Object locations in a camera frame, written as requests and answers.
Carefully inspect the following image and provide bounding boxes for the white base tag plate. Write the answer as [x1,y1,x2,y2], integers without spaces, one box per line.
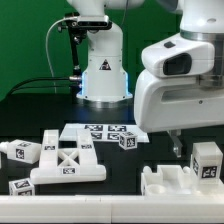
[59,123,149,143]

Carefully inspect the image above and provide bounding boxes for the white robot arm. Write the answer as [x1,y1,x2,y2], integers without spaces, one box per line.
[129,0,224,133]

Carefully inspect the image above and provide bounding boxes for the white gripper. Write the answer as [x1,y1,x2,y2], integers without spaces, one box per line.
[134,70,224,158]

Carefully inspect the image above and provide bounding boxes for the black cables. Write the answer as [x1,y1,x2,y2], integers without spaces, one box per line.
[4,75,83,98]

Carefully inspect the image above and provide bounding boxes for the white L-shaped border wall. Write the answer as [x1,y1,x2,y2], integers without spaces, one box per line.
[0,193,224,224]

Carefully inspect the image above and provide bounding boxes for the white chair backrest part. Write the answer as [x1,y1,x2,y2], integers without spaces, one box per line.
[30,129,106,185]

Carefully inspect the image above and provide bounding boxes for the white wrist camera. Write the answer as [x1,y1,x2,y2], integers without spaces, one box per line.
[142,34,215,78]

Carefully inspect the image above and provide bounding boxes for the grey camera cable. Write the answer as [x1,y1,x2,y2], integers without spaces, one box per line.
[44,17,80,95]

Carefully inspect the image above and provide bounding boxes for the white chair seat part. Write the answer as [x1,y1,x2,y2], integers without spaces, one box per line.
[141,165,224,196]

